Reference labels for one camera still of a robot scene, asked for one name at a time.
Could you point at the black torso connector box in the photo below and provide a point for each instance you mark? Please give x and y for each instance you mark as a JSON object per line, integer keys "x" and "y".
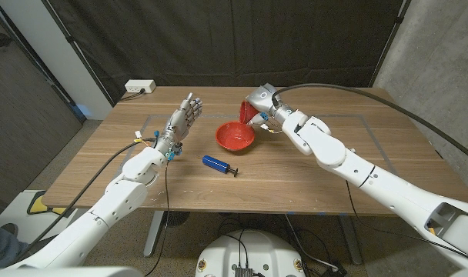
{"x": 243, "y": 272}

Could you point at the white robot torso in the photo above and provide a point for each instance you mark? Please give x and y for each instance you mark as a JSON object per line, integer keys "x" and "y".
{"x": 253, "y": 254}

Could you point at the white power strip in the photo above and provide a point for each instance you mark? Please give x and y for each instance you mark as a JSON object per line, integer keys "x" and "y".
{"x": 140, "y": 85}

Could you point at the black round floor object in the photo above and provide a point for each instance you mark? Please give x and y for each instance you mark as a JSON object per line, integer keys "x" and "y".
{"x": 176, "y": 218}

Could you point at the grey table leg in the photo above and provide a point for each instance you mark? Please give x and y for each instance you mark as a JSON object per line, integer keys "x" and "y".
{"x": 351, "y": 242}

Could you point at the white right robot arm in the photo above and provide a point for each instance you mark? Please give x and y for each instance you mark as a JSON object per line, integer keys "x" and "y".
{"x": 334, "y": 150}

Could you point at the black backdrop stand pole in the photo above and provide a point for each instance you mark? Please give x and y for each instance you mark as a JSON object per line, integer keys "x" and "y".
{"x": 80, "y": 54}
{"x": 390, "y": 42}

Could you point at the black backdrop curtain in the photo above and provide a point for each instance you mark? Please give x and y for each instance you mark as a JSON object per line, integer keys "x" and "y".
{"x": 226, "y": 42}

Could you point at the small blue air pump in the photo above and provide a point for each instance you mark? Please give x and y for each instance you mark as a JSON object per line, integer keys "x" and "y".
{"x": 214, "y": 163}

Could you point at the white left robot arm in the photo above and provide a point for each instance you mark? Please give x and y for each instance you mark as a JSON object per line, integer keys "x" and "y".
{"x": 122, "y": 192}

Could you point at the red speckled enamel bowl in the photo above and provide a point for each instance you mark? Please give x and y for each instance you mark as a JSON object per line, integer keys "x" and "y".
{"x": 234, "y": 136}

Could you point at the white table leg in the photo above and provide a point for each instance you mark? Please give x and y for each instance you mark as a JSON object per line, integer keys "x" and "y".
{"x": 154, "y": 232}

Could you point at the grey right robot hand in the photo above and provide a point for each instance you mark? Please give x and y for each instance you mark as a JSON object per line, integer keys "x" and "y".
{"x": 265, "y": 98}

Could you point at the black power adapter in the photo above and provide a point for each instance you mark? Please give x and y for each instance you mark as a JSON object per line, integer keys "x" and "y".
{"x": 336, "y": 270}

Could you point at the person in blue jeans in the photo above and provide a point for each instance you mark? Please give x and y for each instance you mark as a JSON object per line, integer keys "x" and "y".
{"x": 1, "y": 244}

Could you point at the red speckled enamel cup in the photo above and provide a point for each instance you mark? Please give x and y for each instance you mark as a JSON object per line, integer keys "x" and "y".
{"x": 247, "y": 112}

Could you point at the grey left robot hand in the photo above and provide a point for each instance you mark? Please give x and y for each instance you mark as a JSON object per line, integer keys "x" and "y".
{"x": 180, "y": 123}

